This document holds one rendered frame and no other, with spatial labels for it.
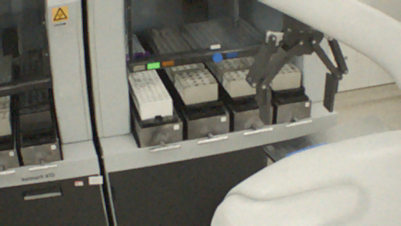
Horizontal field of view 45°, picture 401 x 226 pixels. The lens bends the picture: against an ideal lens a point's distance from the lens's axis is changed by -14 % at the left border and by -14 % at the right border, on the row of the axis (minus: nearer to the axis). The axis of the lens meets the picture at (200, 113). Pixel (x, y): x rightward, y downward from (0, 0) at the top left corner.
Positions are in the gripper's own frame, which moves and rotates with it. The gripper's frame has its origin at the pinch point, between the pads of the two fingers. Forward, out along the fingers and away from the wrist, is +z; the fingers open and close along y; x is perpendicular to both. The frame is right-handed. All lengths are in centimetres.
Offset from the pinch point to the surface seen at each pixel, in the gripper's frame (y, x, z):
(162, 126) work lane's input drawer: -9, 66, 40
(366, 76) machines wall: 159, 186, 103
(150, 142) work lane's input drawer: -14, 66, 45
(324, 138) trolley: 34, 41, 38
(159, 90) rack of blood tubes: -7, 78, 34
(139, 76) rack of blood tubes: -11, 90, 34
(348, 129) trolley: 44, 43, 38
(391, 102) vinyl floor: 179, 175, 121
